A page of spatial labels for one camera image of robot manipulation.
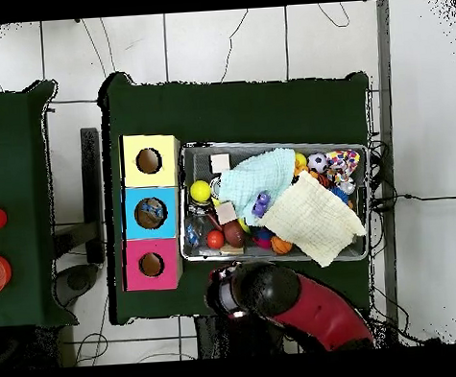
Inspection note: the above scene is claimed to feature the clear mesh bin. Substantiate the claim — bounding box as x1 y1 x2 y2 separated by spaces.
175 131 375 273

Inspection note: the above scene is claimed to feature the wooden box with three holes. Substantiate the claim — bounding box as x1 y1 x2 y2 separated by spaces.
116 130 191 294

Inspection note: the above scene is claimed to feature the large wooden cube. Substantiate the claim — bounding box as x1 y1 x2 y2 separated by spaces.
215 200 239 224

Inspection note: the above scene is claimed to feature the mint green muslin cloth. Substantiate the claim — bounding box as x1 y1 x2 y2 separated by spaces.
215 146 301 229

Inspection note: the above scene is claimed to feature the small wooden cube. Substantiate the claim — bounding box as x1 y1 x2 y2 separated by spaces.
209 153 231 174

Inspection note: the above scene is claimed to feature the yellow smiley ball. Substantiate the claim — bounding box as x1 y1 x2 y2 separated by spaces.
188 179 213 204

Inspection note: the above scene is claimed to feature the black soda can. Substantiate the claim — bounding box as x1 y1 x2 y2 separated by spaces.
186 200 215 219

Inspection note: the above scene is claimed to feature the brown toy football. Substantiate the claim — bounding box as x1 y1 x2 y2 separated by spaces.
222 220 247 249

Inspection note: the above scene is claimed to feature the red ball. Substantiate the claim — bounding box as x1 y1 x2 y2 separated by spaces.
204 229 227 251

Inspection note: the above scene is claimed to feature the pale yellow muslin cloth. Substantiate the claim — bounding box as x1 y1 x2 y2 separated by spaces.
257 166 371 271

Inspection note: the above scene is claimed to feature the black and white soccer ball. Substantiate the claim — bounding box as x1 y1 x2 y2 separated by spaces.
305 151 330 175

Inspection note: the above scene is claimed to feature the black chair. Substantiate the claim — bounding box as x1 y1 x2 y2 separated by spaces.
45 126 112 308

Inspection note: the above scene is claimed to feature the green cloth side table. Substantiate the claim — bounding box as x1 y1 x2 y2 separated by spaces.
0 79 75 330

